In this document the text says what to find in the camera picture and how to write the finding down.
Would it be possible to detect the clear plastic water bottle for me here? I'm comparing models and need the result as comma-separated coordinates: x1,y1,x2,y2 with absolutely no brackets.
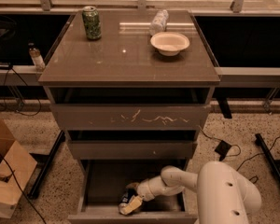
149,9,169,35

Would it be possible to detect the black cable on floor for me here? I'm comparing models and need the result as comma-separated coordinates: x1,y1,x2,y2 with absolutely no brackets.
198,125,280,185

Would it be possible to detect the black power adapter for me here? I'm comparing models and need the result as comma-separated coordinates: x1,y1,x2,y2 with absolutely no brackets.
215,140,231,161

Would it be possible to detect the black left table leg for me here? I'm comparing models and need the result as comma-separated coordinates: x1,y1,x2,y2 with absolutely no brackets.
28,131,65,199

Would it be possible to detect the black cable at left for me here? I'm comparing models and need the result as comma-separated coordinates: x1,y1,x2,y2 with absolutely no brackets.
0,65,48,224

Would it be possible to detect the white paper bowl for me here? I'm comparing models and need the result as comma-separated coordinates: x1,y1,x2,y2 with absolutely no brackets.
150,32,189,56

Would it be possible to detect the black right table leg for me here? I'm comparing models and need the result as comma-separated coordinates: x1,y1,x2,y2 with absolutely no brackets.
255,133,280,187

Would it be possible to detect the open bottom drawer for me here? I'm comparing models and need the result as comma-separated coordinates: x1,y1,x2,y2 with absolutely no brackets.
68,160,197,224

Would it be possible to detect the green soda can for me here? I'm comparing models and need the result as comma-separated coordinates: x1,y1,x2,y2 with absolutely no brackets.
82,6,102,40

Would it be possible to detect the cardboard box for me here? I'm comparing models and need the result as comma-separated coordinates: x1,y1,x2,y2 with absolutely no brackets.
0,119,37,218

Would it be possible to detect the blue pepsi can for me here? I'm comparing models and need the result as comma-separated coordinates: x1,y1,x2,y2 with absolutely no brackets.
119,188,137,206

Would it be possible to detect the top drawer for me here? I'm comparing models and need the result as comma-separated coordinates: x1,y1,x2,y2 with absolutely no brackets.
50,104,210,130

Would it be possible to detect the black device on ledge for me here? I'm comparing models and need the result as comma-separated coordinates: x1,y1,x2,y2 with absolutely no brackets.
0,62,12,70

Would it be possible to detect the black table leg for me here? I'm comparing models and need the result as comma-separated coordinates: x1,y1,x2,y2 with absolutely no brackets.
28,131,65,199
255,133,280,187

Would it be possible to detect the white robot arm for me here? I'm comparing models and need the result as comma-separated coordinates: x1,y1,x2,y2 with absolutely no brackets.
119,161,262,224

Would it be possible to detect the middle drawer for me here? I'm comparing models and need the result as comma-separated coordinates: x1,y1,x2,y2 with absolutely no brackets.
67,141,197,160

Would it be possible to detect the small bottle on ledge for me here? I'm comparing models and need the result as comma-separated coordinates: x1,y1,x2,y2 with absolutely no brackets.
28,43,46,72

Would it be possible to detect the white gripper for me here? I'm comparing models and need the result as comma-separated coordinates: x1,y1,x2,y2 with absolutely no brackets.
119,180,155,216

